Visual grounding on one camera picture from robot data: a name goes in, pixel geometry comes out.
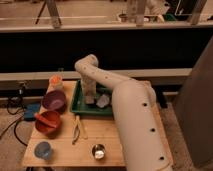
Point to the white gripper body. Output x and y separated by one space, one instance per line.
88 87

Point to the blue box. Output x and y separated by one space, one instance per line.
31 109

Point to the grey chair back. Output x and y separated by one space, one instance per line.
194 110

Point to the blue plastic cup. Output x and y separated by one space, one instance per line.
43 150

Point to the purple bowl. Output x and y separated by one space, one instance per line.
54 100

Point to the red spatula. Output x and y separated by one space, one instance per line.
44 120

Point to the small metal cup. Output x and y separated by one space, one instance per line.
98 151

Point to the red bowl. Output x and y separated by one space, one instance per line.
52 116

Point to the green plastic tray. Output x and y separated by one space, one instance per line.
78 106

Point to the orange lidded cup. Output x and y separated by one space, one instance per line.
56 82

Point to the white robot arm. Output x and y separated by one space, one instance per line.
132 105

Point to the wooden board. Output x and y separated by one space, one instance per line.
64 153

